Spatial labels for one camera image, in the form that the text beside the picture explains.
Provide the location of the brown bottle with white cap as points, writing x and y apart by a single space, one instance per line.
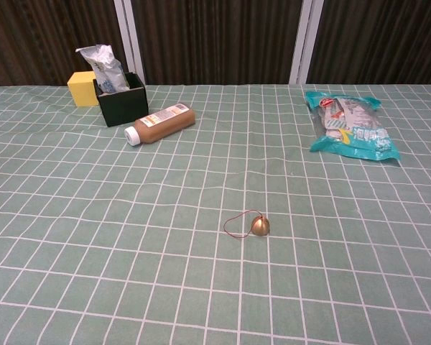
164 123

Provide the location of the teal snack package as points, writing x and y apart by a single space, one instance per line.
352 125

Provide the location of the black open box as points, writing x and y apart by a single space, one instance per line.
124 104

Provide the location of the silver white foil bag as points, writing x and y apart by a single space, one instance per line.
107 70

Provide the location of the green checked tablecloth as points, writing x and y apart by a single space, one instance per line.
201 251

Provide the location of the yellow cube block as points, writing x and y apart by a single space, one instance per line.
82 89

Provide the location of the white partition frame post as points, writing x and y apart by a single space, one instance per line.
131 39
305 39

